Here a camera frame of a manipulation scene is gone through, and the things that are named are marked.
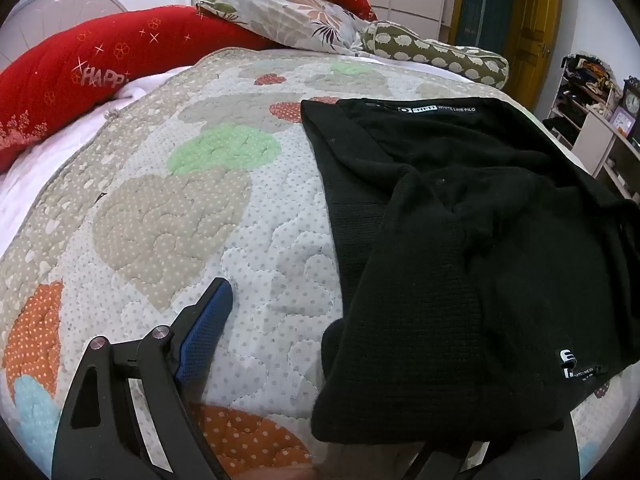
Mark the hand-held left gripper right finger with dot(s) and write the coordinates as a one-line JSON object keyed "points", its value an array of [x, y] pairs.
{"points": [[525, 465]]}

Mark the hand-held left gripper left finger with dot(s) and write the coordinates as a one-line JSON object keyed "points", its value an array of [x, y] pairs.
{"points": [[207, 327]]}

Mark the black pants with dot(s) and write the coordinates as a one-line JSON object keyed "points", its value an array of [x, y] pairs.
{"points": [[450, 260]]}

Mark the heart patterned quilt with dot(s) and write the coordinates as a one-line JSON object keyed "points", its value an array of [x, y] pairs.
{"points": [[175, 210]]}

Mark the long red pillow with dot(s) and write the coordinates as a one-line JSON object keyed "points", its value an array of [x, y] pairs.
{"points": [[75, 75]]}

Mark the floral print pillow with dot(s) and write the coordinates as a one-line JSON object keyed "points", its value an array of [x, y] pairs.
{"points": [[280, 15]]}

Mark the white shelf unit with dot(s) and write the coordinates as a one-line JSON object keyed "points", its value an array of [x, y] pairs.
{"points": [[595, 145]]}

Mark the olive patterned bolster pillow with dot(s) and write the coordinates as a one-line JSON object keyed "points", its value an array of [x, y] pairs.
{"points": [[425, 47]]}

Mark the purple framed clock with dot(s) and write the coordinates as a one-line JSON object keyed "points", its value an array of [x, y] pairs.
{"points": [[622, 120]]}

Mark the shoe rack with shoes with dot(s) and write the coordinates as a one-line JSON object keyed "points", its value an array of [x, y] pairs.
{"points": [[575, 95]]}

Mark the dark mantel clock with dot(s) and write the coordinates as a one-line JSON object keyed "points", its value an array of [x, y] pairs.
{"points": [[632, 100]]}

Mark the yellow wooden door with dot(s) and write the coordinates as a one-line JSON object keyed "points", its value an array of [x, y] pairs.
{"points": [[532, 35]]}

